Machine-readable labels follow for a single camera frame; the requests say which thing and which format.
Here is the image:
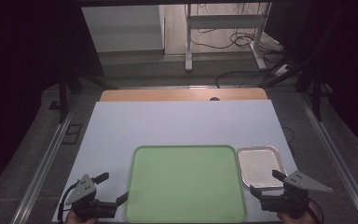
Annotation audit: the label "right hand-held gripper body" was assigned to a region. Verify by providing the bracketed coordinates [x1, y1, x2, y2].
[259, 170, 334, 219]

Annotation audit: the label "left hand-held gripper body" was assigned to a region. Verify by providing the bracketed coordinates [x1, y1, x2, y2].
[64, 174, 119, 223]

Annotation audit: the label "person's right hand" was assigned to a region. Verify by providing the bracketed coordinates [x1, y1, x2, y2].
[276, 211, 319, 224]

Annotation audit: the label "person's left hand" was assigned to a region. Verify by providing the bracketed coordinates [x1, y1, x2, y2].
[62, 209, 99, 224]

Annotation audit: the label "small metal tray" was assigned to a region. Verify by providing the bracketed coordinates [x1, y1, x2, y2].
[236, 145, 288, 190]

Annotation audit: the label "green plastic tray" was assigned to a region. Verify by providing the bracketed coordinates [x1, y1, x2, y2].
[124, 145, 248, 224]

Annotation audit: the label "black stand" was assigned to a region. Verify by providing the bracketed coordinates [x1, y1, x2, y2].
[48, 69, 119, 124]
[262, 55, 334, 122]

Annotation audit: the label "white table sheet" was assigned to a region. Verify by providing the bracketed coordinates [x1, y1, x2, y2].
[51, 99, 299, 224]

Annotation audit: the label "white power strip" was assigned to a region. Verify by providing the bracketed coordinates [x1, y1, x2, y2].
[274, 63, 291, 77]

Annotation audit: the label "wooden table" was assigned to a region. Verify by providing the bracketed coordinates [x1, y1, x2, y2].
[99, 87, 269, 103]

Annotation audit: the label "grey cabinet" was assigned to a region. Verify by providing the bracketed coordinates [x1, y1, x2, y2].
[80, 4, 166, 54]

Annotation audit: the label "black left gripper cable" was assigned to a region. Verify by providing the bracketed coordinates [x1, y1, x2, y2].
[57, 182, 79, 223]

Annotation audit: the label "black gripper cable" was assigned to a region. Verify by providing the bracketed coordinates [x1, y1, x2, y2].
[307, 199, 325, 224]
[57, 182, 79, 223]

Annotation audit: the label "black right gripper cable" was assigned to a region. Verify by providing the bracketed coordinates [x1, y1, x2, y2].
[307, 199, 325, 224]

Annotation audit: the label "thin black cable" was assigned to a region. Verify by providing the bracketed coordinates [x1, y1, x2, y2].
[281, 125, 296, 155]

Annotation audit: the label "aluminium rail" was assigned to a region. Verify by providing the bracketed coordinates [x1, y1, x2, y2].
[297, 92, 358, 224]
[9, 94, 82, 224]

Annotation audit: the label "black floor cables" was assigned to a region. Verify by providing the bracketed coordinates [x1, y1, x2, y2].
[188, 3, 288, 89]

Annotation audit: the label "white metal stand frame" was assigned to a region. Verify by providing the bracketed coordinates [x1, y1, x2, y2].
[184, 2, 273, 73]

